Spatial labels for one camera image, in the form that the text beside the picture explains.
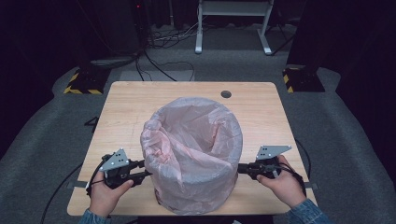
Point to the person's left hand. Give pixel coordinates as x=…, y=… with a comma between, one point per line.
x=104, y=199

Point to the black table clamp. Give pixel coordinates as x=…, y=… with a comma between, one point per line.
x=92, y=123

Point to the pink plastic trash bag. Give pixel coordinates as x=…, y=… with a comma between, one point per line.
x=190, y=130

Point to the dark round table grommet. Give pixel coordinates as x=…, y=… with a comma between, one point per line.
x=226, y=94

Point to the yellow black striped base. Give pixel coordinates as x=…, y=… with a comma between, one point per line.
x=88, y=81
x=303, y=80

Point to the person's right hand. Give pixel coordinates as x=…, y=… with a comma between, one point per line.
x=288, y=186

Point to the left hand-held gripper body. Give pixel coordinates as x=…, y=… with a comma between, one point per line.
x=116, y=161

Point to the black equipment tower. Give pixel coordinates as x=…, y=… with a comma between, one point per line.
x=109, y=28

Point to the white metal stand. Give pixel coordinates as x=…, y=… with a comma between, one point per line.
x=232, y=8

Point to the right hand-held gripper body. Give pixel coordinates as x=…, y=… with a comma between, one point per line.
x=269, y=152

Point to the grey tape strip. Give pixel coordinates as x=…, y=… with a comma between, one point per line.
x=313, y=186
x=76, y=184

